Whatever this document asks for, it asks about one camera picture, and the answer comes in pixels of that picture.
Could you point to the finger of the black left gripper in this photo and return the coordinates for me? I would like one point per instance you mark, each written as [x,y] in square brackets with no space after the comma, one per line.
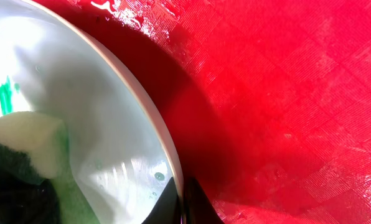
[22,203]

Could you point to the green scouring sponge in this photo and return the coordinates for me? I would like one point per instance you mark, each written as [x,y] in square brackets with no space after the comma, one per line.
[34,147]

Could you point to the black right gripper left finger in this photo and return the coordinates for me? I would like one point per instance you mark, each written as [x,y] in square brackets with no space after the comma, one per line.
[167,208]

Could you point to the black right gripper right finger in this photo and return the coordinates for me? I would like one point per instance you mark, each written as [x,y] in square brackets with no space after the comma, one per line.
[198,209]

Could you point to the red plastic tray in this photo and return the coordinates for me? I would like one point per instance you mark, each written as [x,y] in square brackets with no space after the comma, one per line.
[268,101]

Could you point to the light blue plate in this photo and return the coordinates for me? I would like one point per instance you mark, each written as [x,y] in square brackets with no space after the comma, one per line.
[121,153]

